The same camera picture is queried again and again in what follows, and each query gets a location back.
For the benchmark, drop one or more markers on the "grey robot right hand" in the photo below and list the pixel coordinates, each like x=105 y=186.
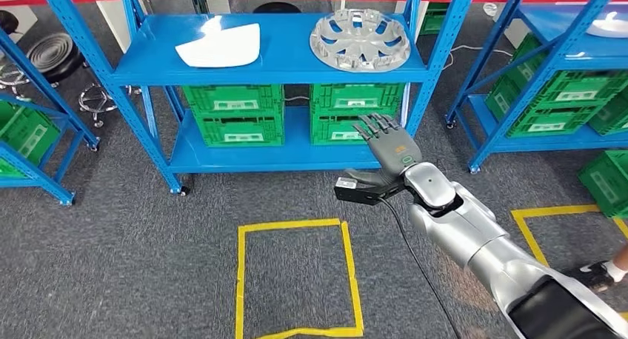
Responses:
x=395 y=153

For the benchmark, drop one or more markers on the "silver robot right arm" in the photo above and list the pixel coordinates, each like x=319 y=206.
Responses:
x=466 y=229

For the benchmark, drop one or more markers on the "white plastic cover part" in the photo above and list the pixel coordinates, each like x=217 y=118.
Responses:
x=221 y=45
x=611 y=28

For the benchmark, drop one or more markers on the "white board panel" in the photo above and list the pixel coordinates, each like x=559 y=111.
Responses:
x=113 y=18

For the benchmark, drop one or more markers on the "person's foot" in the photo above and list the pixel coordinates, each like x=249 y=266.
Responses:
x=593 y=275

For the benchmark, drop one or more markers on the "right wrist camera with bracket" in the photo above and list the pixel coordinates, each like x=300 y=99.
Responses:
x=363 y=194

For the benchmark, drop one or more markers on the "black round swivel stool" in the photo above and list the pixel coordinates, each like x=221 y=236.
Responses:
x=277 y=7
x=9 y=23
x=54 y=57

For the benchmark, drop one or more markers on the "silver plastic wheel hubcap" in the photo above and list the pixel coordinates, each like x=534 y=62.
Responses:
x=360 y=40

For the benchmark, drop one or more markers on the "blue steel shelf rack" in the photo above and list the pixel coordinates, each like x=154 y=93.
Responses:
x=554 y=28
x=284 y=57
x=78 y=126

